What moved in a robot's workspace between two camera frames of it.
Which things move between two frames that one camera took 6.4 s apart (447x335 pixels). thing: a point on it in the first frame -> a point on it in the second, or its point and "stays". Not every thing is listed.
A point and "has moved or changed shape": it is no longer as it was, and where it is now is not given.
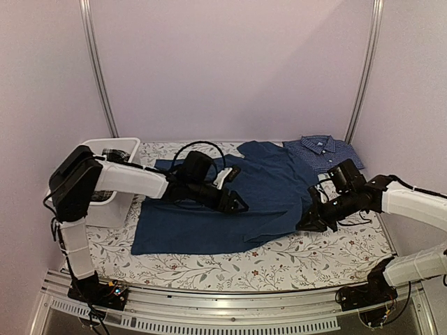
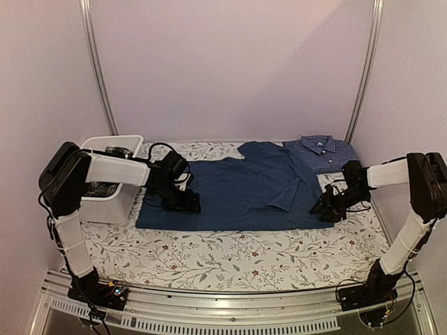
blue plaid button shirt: x=323 y=152 stays
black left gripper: x=228 y=207 -> x=188 y=206
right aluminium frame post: x=377 y=20 stays
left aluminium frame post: x=88 y=22 stays
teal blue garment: x=274 y=186 has moved or changed shape
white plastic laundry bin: x=119 y=211 stays
